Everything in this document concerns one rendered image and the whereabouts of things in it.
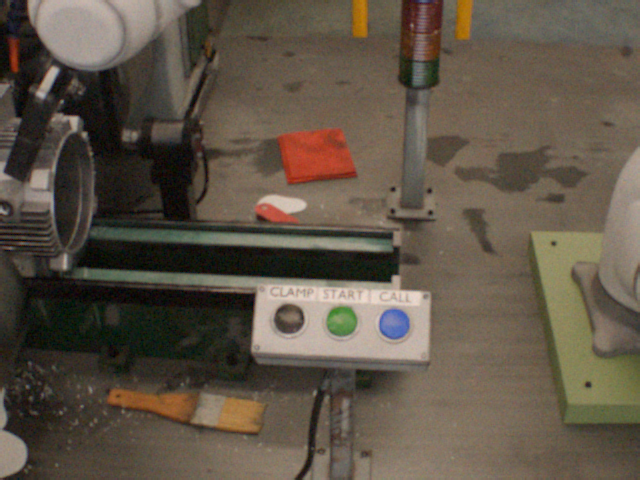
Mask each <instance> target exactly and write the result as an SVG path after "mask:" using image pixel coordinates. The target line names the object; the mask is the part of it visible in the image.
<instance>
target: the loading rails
mask: <svg viewBox="0 0 640 480"><path fill-rule="evenodd" d="M90 223H91V225H92V226H91V229H92V232H94V233H96V235H94V233H92V232H91V231H90V230H89V231H90V237H88V242H86V244H87V247H85V252H83V255H81V259H79V262H76V264H75V265H74V264H72V265H71V271H72V272H69V271H56V270H54V272H53V273H56V274H55V275H56V276H57V277H55V276H54V275H53V274H52V277H44V276H34V277H29V276H23V278H24V281H25V283H26V286H27V288H28V291H29V295H30V299H31V305H32V317H31V323H30V327H29V330H28V332H27V334H26V336H25V337H26V338H25V340H24V342H23V344H22V346H21V349H20V351H19V353H18V355H17V357H16V359H15V360H17V358H18V356H19V354H20V353H21V351H22V349H38V350H57V351H66V352H75V353H94V354H100V355H99V357H98V360H97V364H98V369H99V372H108V373H127V371H128V368H129V365H130V362H131V359H132V357H151V358H171V360H190V361H210V362H217V365H216V369H215V371H216V379H217V380H222V381H241V382H245V381H247V380H248V375H249V370H250V364H257V365H264V364H263V363H258V362H257V361H256V359H255V357H252V345H251V340H253V337H252V328H254V327H253V317H255V316H254V305H256V302H255V293H257V286H258V284H270V285H292V286H316V287H339V288H361V289H384V290H400V276H399V270H400V251H401V228H399V227H374V226H348V225H323V224H298V223H271V222H246V221H221V220H196V219H171V218H145V217H121V216H97V215H92V216H91V222H90ZM102 223H103V224H104V225H105V226H104V225H103V224H102ZM101 225H102V226H101ZM106 226H107V227H106ZM95 227H96V230H97V232H98V233H97V232H96V230H93V229H95ZM99 227H100V228H101V229H100V228H99ZM104 227H106V231H105V228H104ZM102 228H104V229H102ZM99 230H100V232H99ZM101 231H102V232H101ZM96 237H97V240H96ZM83 266H85V267H83ZM75 267H76V268H75ZM82 268H83V269H82ZM84 268H87V272H86V275H87V274H89V275H88V276H86V275H84V274H85V269H84ZM77 269H78V273H77ZM81 269H82V270H81ZM73 270H75V273H77V274H74V275H73V277H74V278H73V277H72V273H73V272H74V271H73ZM60 273H61V274H62V275H60ZM83 273H84V274H83ZM59 276H60V277H59ZM65 276H67V277H69V278H67V277H65ZM84 276H85V277H86V278H84Z"/></svg>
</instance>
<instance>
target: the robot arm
mask: <svg viewBox="0 0 640 480"><path fill-rule="evenodd" d="M201 1H202V0H28V8H29V13H30V16H29V17H30V20H31V23H32V25H33V26H34V27H36V29H37V33H38V35H39V37H40V39H41V41H42V42H43V43H44V44H45V45H46V47H47V49H48V51H47V53H44V54H43V56H42V57H41V60H40V62H39V65H38V68H39V72H38V74H37V77H36V79H35V82H34V84H33V85H32V86H31V88H30V90H29V92H30V93H29V97H28V99H27V103H26V106H25V109H24V112H23V115H22V118H21V121H20V124H19V126H18V125H16V126H15V127H14V129H13V130H12V132H13V133H15V140H14V143H13V146H12V148H11V151H10V153H9V156H8V158H7V161H6V164H5V167H4V169H3V172H2V173H3V174H5V175H7V176H9V177H11V178H13V179H15V180H17V181H19V182H21V183H23V184H25V183H26V180H27V178H28V177H29V175H30V173H31V171H32V168H33V166H34V164H35V161H36V159H37V157H38V154H39V152H40V149H41V147H42V145H43V142H44V139H45V137H46V133H48V134H50V135H51V134H52V132H53V130H54V127H52V126H50V125H49V123H50V120H52V119H53V118H54V117H55V115H56V114H55V113H56V110H57V108H58V105H59V103H60V101H61V99H62V97H63V95H64V93H65V90H66V88H68V86H69V85H70V83H71V81H72V80H73V79H74V77H75V75H76V73H77V72H78V71H79V69H80V70H85V71H98V70H102V69H107V68H111V67H114V66H117V65H119V64H121V63H123V62H125V61H127V60H129V59H131V58H133V57H134V55H136V54H137V53H138V52H140V51H141V50H142V49H143V48H144V47H145V46H146V44H147V43H148V42H149V41H151V40H153V39H154V38H156V37H157V36H158V35H159V34H160V33H161V32H162V31H163V30H164V29H165V28H166V27H169V26H170V25H171V24H172V23H174V22H175V21H176V20H178V18H179V17H180V16H182V15H183V14H184V13H186V12H187V11H188V10H190V9H191V8H193V7H194V6H196V5H198V4H199V3H201ZM43 131H44V132H46V133H44V132H43ZM571 277H572V278H573V279H574V281H575V282H576V283H577V285H578V286H579V288H580V291H581V295H582V298H583V301H584V304H585V307H586V308H585V312H586V315H587V318H588V321H589V324H590V327H591V331H592V334H593V342H592V350H593V353H594V354H596V355H597V356H599V357H602V358H612V357H615V356H619V354H640V146H639V147H638V148H637V149H636V150H635V151H634V153H633V154H632V155H631V156H630V158H629V160H628V161H627V163H626V164H625V166H624V167H623V169H622V171H621V172H620V174H619V176H618V180H617V185H616V188H615V191H614V194H613V197H612V200H611V203H610V207H609V210H608V214H607V218H606V222H605V226H604V231H603V238H602V243H601V251H600V260H599V263H595V262H589V261H577V262H575V263H574V264H573V265H572V270H571Z"/></svg>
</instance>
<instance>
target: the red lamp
mask: <svg viewBox="0 0 640 480"><path fill-rule="evenodd" d="M443 5H444V0H438V1H435V2H429V3H421V2H413V1H410V0H402V1H401V14H400V16H401V17H400V23H401V25H403V26H404V27H406V28H408V29H409V30H410V31H414V32H431V31H435V30H437V29H440V28H441V27H442V26H443V25H442V18H443V16H442V15H443Z"/></svg>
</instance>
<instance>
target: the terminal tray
mask: <svg viewBox="0 0 640 480"><path fill-rule="evenodd" d="M11 93H12V92H11V88H10V85H9V84H1V85H0V132H2V131H1V128H4V125H7V122H9V120H12V119H16V118H17V117H16V114H15V112H16V111H15V107H14V103H13V99H12V96H11Z"/></svg>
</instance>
